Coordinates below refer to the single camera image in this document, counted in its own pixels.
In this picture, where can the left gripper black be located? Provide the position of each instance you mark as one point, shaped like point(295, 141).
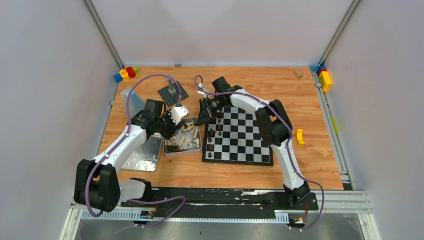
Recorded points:
point(170, 126)

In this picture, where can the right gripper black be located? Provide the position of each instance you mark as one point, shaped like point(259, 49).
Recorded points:
point(206, 111)

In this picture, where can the folding chess board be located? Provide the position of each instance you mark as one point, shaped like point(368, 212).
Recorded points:
point(240, 142)

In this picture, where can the silver tin lid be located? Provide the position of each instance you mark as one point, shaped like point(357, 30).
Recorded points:
point(146, 157)

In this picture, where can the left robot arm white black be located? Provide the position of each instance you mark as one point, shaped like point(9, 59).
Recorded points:
point(97, 185)

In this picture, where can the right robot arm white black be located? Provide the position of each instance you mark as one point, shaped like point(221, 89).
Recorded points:
point(273, 123)

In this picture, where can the pink tin box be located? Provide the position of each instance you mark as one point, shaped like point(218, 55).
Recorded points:
point(184, 142)

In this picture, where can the grey lego baseplate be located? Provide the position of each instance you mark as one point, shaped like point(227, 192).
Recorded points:
point(170, 94)

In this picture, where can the coloured toy blocks cluster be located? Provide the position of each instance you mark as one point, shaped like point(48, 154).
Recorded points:
point(126, 74)

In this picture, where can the yellow plastic block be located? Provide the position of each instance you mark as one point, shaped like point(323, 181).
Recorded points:
point(299, 137)

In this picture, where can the small wooden block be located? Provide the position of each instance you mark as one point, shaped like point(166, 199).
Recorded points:
point(298, 74)

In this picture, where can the stacked coloured bricks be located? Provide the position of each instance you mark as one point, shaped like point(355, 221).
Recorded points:
point(323, 76)

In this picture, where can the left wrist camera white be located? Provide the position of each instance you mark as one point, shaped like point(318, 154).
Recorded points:
point(178, 113)

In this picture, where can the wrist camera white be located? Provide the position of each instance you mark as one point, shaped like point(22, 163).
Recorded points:
point(178, 113)
point(203, 92)

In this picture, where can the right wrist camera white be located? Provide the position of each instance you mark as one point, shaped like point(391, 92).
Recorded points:
point(203, 92)

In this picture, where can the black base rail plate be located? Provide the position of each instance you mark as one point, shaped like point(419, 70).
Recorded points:
point(229, 203)

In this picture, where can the aluminium frame rail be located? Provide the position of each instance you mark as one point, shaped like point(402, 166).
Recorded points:
point(331, 202)

